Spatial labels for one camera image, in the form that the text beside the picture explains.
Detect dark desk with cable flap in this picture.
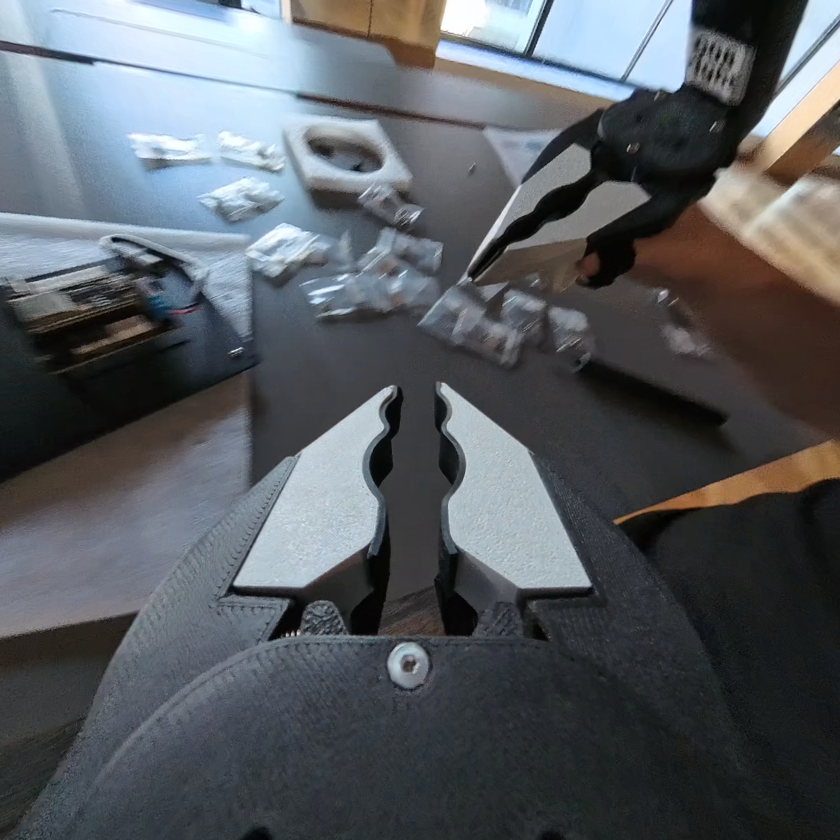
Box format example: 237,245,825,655
0,0,631,129

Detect printed instruction sheet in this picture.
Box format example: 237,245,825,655
482,126,565,191

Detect wooden cabinet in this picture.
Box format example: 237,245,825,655
282,0,447,70

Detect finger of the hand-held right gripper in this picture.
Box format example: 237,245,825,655
465,112,606,280
469,180,654,295

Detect white foam sheet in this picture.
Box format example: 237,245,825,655
0,213,258,641

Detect pile of clear parts bags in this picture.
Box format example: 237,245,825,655
126,130,716,370

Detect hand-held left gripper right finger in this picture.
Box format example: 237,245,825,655
433,382,595,637

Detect large window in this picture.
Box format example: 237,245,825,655
440,0,697,83

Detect controller circuit board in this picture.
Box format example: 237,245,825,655
0,255,181,376

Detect black power cable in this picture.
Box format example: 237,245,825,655
98,233,212,319

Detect white foam block with hole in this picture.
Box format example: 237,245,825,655
283,117,414,207

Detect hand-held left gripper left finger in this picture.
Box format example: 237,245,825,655
231,385,404,636

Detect dark grey desk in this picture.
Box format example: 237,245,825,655
0,49,840,641

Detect black screwdriver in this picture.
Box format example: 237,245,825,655
571,354,729,427

